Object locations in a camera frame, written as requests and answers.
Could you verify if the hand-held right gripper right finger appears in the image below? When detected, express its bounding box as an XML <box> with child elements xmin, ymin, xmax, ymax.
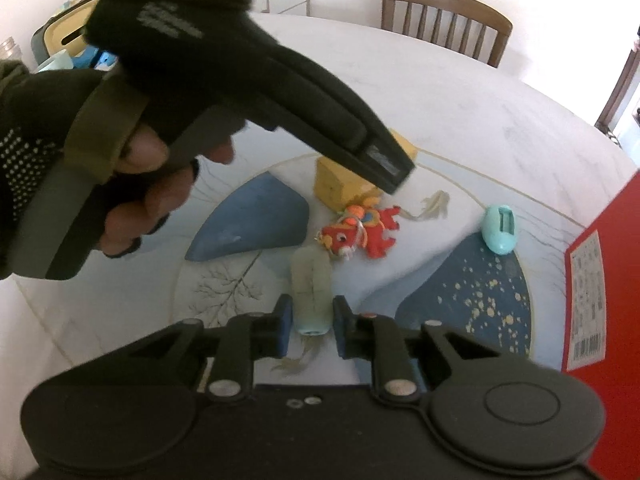
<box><xmin>332</xmin><ymin>295</ymin><xmax>503</xmax><ymax>406</ymax></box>

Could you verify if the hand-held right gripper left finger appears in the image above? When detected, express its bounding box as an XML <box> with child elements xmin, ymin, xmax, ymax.
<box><xmin>127</xmin><ymin>294</ymin><xmax>295</xmax><ymax>403</ymax></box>

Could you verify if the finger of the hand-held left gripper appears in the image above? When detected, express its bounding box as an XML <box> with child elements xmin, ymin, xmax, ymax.
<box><xmin>250</xmin><ymin>20</ymin><xmax>417</xmax><ymax>194</ymax></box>

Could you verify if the light green tube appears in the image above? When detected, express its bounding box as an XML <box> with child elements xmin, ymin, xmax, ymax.
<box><xmin>291</xmin><ymin>250</ymin><xmax>333</xmax><ymax>337</ymax></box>

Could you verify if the red and white cardboard box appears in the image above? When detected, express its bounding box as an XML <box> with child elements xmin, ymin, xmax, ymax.
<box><xmin>560</xmin><ymin>170</ymin><xmax>640</xmax><ymax>480</ymax></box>

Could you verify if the person's left hand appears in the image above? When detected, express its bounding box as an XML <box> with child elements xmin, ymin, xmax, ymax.
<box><xmin>0</xmin><ymin>60</ymin><xmax>236</xmax><ymax>281</ymax></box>

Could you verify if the yellow box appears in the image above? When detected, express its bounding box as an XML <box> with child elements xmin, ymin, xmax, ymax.
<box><xmin>314</xmin><ymin>129</ymin><xmax>418</xmax><ymax>208</ymax></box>

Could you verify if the blue plastic toy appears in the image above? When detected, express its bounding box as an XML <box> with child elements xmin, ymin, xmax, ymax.
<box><xmin>72</xmin><ymin>45</ymin><xmax>121</xmax><ymax>73</ymax></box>

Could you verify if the red dragon plush toy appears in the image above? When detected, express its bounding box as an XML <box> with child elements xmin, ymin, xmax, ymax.
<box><xmin>315</xmin><ymin>197</ymin><xmax>403</xmax><ymax>263</ymax></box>

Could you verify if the yellow and grey storage bin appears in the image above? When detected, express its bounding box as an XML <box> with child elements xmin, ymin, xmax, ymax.
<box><xmin>31</xmin><ymin>0</ymin><xmax>101</xmax><ymax>68</ymax></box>

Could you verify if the glass jar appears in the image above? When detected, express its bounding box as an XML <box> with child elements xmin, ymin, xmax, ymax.
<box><xmin>0</xmin><ymin>36</ymin><xmax>23</xmax><ymax>63</ymax></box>

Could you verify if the teal oval plastic case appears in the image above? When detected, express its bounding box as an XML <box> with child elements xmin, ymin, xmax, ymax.
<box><xmin>481</xmin><ymin>204</ymin><xmax>518</xmax><ymax>256</ymax></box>

